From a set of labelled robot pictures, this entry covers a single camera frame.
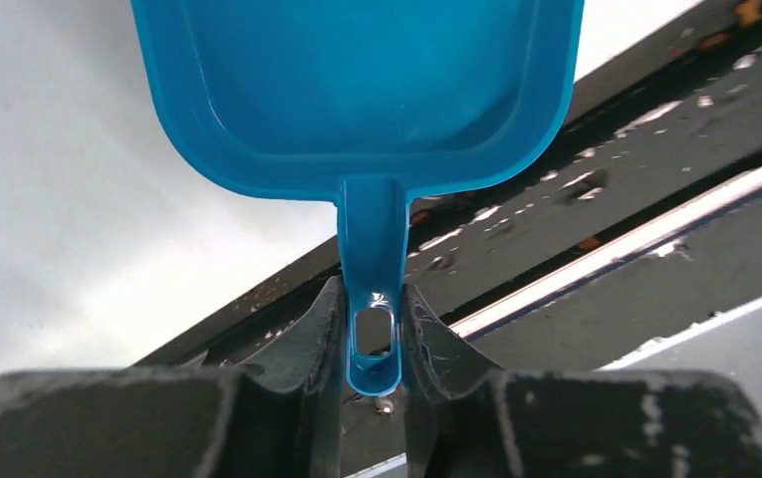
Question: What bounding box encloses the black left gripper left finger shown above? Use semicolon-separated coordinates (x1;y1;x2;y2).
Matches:
0;278;347;477

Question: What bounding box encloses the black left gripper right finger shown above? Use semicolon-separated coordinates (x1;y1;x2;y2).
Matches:
401;285;762;477

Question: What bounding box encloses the blue dustpan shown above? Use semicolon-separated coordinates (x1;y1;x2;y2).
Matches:
131;0;584;396

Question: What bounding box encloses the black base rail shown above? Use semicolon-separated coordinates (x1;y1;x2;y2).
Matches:
146;1;762;477

